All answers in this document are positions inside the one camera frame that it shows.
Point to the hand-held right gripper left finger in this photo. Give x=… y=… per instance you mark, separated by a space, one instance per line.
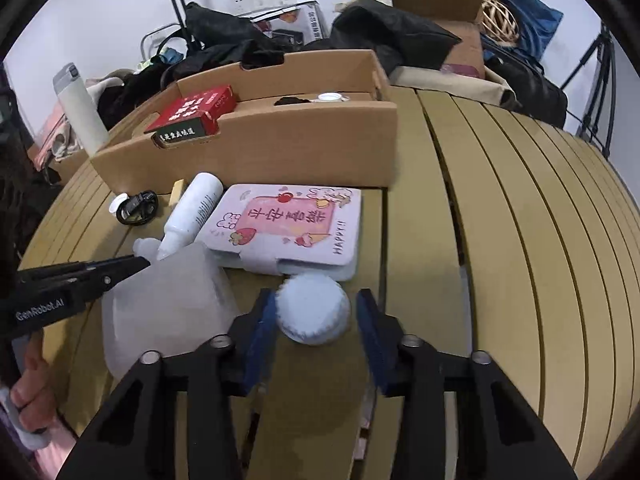
x=262 y=335

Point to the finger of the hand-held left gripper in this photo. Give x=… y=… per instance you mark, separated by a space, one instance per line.
x=120 y=269

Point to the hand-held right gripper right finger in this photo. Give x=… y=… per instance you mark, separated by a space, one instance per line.
x=372 y=345

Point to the translucent plastic jug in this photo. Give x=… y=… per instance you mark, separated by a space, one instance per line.
x=165 y=305

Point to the white plastic bottle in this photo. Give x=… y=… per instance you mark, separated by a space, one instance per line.
x=192 y=205

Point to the cardboard tray box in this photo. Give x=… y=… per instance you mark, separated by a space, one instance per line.
x=300 y=145

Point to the person's left hand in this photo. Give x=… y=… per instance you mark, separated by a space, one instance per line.
x=37 y=395

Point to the small white disc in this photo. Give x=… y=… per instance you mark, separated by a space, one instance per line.
x=117 y=203

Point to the small yellow eraser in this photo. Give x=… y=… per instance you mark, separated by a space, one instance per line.
x=176 y=192

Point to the pink printed box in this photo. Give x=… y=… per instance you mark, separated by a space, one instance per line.
x=285 y=225

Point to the large cardboard box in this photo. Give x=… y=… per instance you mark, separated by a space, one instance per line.
x=70 y=167

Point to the black clothes on cart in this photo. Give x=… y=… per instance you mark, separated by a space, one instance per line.
x=15 y=185

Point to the pink jacket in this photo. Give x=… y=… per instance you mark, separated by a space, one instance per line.
x=55 y=455

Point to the pink bag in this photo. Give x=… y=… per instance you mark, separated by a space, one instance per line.
x=47 y=140

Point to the white thermos bottle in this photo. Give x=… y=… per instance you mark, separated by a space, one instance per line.
x=80 y=115

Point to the red box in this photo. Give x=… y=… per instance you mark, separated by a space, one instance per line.
x=195 y=107

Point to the cream clothes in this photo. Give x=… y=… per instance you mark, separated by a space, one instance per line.
x=102 y=82

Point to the black clothes pile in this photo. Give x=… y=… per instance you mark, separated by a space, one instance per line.
x=200 y=62

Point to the small black item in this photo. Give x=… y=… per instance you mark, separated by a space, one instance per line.
x=292 y=101

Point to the small white round cap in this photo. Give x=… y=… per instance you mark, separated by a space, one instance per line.
x=329 y=96

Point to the black bag on trolley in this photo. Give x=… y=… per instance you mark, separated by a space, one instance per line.
x=225 y=25

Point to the beige tote bag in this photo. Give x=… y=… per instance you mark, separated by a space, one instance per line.
x=435 y=82

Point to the black duffel bag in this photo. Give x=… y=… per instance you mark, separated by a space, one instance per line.
x=530 y=85

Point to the black jacket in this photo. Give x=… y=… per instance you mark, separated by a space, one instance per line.
x=390 y=35

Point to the white printed box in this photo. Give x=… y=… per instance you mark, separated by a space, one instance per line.
x=305 y=17

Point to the khaki cloth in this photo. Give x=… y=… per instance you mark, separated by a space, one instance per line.
x=352 y=6

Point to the wicker ball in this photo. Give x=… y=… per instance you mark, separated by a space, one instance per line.
x=497 y=17

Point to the open brown cardboard box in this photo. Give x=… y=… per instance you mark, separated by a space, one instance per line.
x=450 y=2

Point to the black tripod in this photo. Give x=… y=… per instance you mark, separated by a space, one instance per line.
x=602 y=75

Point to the navy blue pillow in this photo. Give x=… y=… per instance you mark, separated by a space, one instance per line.
x=532 y=15

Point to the white metal frame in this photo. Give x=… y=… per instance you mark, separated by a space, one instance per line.
x=150 y=35

